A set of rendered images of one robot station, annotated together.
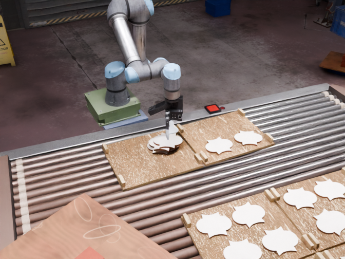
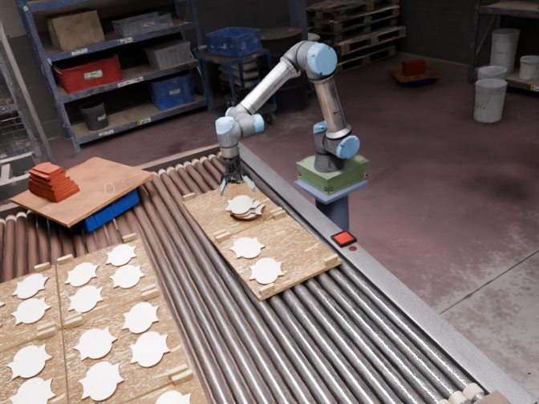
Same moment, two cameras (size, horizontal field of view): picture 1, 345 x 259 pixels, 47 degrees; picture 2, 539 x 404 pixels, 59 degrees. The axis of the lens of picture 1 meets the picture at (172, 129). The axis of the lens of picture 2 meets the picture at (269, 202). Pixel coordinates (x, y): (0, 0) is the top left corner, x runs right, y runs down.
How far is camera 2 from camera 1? 248 cm
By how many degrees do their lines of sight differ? 73
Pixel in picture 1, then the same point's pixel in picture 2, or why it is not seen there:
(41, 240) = (111, 170)
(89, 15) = not seen: outside the picture
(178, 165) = (212, 225)
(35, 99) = (511, 180)
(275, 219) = (115, 297)
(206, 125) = (293, 235)
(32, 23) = not seen: outside the picture
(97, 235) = (107, 187)
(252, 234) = (103, 281)
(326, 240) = (74, 337)
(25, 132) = (439, 195)
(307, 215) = (115, 324)
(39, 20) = not seen: outside the picture
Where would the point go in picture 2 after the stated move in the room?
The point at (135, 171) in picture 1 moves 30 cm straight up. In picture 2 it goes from (205, 202) to (192, 145)
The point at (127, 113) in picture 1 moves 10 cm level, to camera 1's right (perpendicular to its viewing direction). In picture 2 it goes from (317, 181) to (320, 191)
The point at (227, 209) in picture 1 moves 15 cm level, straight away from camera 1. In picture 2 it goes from (139, 263) to (175, 262)
